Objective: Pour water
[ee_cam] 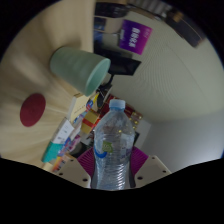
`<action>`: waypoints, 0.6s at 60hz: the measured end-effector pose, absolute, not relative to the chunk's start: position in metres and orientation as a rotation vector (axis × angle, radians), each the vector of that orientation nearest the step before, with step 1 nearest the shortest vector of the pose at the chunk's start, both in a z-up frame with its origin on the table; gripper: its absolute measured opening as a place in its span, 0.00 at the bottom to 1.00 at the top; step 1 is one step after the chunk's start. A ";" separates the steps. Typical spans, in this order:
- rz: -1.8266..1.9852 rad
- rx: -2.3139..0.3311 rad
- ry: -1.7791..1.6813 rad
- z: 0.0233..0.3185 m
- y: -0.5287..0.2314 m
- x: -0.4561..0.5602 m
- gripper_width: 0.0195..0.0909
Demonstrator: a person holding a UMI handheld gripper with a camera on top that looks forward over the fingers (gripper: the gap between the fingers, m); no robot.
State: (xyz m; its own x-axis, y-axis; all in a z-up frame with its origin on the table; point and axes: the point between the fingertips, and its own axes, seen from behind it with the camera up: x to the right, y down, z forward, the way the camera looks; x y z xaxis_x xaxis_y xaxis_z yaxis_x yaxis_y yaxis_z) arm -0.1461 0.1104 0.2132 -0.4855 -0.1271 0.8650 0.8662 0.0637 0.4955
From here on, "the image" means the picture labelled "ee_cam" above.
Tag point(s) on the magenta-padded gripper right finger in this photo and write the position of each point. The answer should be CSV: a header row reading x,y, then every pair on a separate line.
x,y
151,170

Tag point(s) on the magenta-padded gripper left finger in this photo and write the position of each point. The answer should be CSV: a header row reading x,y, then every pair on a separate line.
x,y
71,170

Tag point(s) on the clear plastic water bottle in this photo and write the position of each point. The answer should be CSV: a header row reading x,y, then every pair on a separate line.
x,y
113,143

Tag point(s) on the teal book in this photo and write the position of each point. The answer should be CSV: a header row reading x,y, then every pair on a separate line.
x,y
50,151

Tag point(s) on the white paper booklet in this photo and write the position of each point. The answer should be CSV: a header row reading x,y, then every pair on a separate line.
x,y
62,130

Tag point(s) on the yellow gift box red ribbon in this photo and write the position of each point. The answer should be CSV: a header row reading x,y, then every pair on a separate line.
x,y
89,121

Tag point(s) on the cream book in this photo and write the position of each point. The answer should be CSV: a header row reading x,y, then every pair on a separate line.
x,y
77,106

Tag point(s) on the flat round red coaster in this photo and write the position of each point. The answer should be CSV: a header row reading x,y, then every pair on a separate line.
x,y
32,110

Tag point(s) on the light green cup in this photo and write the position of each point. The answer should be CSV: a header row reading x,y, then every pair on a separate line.
x,y
75,66

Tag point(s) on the black office chair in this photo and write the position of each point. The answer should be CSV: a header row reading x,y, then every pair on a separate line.
x,y
121,65

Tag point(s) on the purple sign board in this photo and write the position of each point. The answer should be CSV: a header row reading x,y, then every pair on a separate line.
x,y
136,36

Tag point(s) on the dark grey bag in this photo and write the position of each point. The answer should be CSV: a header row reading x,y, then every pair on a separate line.
x,y
185,28

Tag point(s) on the silver ribbed suitcase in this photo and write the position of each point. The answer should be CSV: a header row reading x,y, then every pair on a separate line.
x,y
151,6

